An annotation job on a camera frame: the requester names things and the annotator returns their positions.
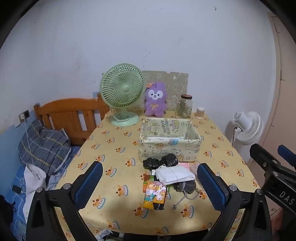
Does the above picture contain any wall socket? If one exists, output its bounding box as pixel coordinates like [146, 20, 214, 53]
[18, 110, 30, 122]

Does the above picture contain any black plastic bag bundle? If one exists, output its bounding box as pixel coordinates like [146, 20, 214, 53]
[161, 153, 179, 167]
[143, 158, 162, 169]

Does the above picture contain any glass jar with dark lid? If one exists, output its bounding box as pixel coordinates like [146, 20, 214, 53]
[177, 95, 193, 119]

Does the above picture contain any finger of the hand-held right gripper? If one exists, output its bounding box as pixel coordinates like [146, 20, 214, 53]
[250, 144, 289, 173]
[277, 145, 296, 171]

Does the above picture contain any yellow printed tablecloth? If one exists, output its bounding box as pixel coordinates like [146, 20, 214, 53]
[54, 110, 262, 241]

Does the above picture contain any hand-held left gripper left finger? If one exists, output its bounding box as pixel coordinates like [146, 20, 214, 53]
[26, 161, 103, 241]

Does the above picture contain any orange cartoon snack packet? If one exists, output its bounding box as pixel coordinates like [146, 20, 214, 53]
[142, 174, 168, 211]

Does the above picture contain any printed cardboard board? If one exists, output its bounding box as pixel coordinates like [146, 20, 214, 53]
[140, 71, 189, 112]

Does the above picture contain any white charging cable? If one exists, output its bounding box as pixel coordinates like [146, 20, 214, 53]
[23, 116, 38, 167]

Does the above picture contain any cartoon printed storage box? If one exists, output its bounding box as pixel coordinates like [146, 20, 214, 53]
[138, 117, 201, 163]

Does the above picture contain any plaid grey pillow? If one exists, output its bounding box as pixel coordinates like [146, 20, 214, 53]
[18, 119, 72, 176]

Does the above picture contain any green desk fan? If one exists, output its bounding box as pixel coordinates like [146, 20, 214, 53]
[100, 63, 145, 127]

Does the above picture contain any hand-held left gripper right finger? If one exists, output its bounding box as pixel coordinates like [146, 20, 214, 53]
[196, 163, 272, 241]

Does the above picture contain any white folded cloth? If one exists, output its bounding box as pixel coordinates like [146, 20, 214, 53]
[154, 165, 196, 186]

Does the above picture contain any white standing fan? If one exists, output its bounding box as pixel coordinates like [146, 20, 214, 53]
[225, 111, 264, 163]

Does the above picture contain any white garment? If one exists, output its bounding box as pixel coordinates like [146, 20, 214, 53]
[23, 163, 48, 216]

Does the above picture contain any purple plush toy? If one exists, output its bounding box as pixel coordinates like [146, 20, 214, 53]
[144, 82, 169, 117]

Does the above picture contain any wooden bed headboard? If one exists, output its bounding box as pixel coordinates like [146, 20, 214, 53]
[33, 93, 110, 146]

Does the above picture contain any blue bed sheet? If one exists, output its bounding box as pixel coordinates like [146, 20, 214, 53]
[5, 146, 81, 232]

